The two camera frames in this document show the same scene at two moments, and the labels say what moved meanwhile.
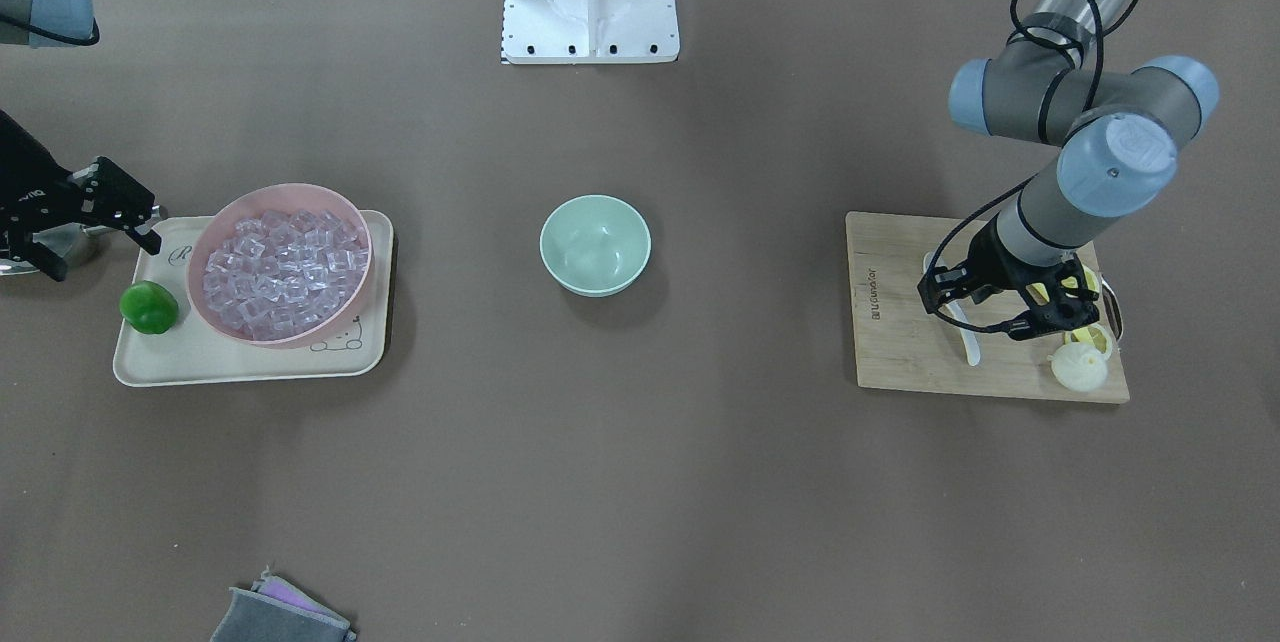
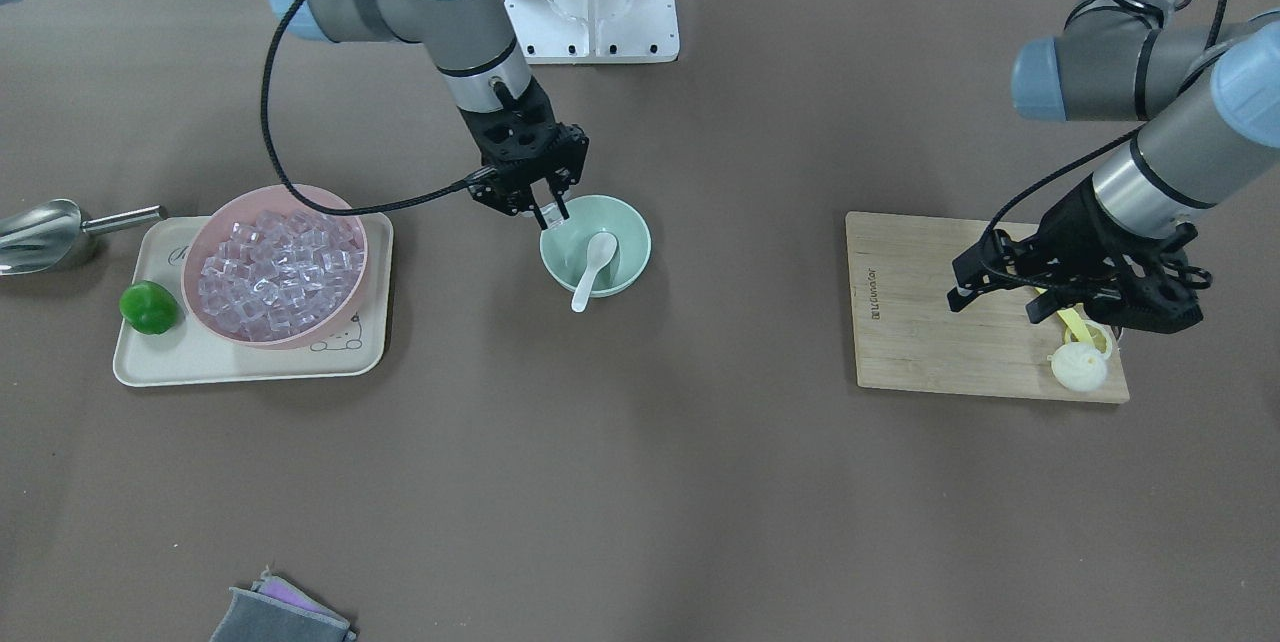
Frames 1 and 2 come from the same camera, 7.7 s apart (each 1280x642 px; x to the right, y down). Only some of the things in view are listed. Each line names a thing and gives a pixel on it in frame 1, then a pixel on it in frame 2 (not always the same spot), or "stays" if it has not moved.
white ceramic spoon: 970,338 -> 601,249
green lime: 149,306 stays
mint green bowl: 595,245 stays
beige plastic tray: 191,351 stays
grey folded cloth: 275,610 stays
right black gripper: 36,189 -> 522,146
